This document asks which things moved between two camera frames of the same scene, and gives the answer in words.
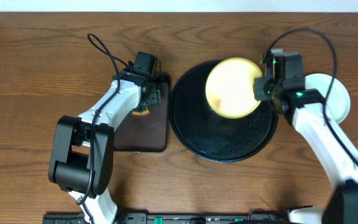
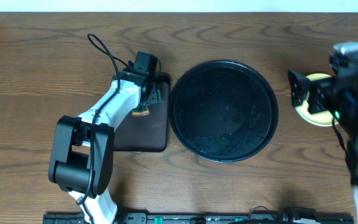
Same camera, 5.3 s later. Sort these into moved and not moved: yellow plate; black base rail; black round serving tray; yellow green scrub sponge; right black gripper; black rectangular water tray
Moved: right black gripper; yellow plate
Not moved: black base rail; black round serving tray; yellow green scrub sponge; black rectangular water tray
